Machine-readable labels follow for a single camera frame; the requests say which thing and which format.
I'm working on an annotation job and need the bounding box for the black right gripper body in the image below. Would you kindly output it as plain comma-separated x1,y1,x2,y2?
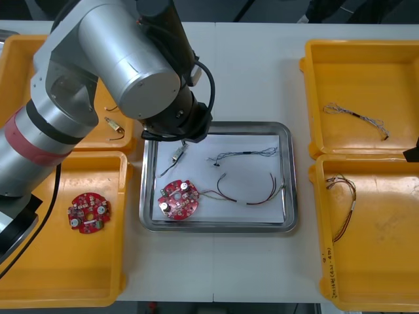
402,137,419,163

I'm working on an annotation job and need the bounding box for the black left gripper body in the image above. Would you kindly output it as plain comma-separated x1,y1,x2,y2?
140,103,212,144

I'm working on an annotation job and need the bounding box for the blue-white twisted wire harness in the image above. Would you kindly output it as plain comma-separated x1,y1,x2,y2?
323,103,392,141
206,146,279,167

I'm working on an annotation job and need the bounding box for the red green-yellow wire harness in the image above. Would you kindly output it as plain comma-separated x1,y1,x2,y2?
199,171,287,207
325,174,358,243

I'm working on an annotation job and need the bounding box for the round red circuit board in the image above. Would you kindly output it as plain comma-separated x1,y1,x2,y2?
67,192,112,235
157,178,201,220

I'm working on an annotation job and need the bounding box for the steel tray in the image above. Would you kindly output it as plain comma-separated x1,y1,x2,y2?
139,121,299,234

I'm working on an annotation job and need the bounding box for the yellow-orange plastic bin with handwriting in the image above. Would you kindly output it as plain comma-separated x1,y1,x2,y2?
308,153,419,311

